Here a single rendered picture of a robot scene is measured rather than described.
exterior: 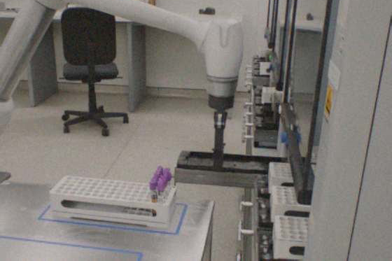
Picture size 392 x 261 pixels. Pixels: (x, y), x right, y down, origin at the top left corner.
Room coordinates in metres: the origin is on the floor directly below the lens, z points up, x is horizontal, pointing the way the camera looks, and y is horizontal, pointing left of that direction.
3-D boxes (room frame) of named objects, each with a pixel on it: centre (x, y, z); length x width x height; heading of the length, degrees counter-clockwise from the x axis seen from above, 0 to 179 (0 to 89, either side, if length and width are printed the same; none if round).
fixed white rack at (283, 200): (1.02, -0.39, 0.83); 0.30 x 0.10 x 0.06; 82
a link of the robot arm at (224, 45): (1.34, -0.13, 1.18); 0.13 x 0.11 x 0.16; 174
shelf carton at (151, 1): (4.82, 0.34, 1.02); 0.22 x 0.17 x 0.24; 172
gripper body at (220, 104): (1.32, -0.13, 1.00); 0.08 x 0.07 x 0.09; 172
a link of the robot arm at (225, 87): (1.32, -0.13, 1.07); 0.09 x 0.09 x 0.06
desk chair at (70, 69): (3.96, 0.73, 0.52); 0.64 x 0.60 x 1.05; 12
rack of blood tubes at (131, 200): (1.02, 0.15, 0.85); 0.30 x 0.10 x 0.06; 80
